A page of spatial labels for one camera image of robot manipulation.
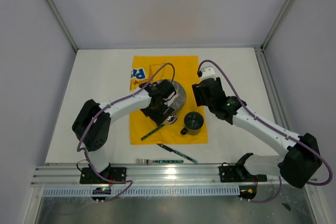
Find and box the grey reindeer plate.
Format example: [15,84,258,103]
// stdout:
[167,81,186,114]

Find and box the spoon with green handle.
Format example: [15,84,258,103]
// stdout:
[141,114,178,141]

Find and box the dark green mug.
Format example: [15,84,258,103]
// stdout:
[180,111,204,135]

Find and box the yellow Pikachu cloth placemat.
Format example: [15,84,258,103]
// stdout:
[130,56,208,145]

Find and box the knife with green handle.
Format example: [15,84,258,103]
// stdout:
[157,144,198,164]

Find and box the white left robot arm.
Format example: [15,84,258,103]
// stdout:
[72,79,186,183]

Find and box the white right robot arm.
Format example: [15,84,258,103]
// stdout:
[192,67,322,188]

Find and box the right controller board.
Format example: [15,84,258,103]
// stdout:
[238,185,257,201]

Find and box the controller board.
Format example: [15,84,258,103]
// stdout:
[91,187,111,201]
[238,185,257,201]

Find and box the left controller board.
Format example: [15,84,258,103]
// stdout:
[91,187,111,201]

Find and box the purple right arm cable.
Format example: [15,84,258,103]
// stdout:
[196,59,333,204]

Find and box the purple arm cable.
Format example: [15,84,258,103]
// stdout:
[77,62,176,204]
[196,59,333,204]

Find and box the fork with green handle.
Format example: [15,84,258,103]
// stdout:
[135,159,184,165]

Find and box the aluminium side rail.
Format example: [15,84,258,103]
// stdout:
[254,47,290,130]

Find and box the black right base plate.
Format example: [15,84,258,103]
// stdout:
[218,163,267,183]

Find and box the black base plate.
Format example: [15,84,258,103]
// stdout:
[218,163,267,183]
[79,167,127,185]

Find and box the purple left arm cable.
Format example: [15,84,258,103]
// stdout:
[77,62,176,204]

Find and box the slotted cable duct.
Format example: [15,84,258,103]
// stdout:
[42,185,239,197]

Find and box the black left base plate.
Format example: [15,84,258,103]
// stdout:
[79,167,127,185]

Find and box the aluminium mounting rail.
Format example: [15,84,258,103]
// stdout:
[30,162,318,188]

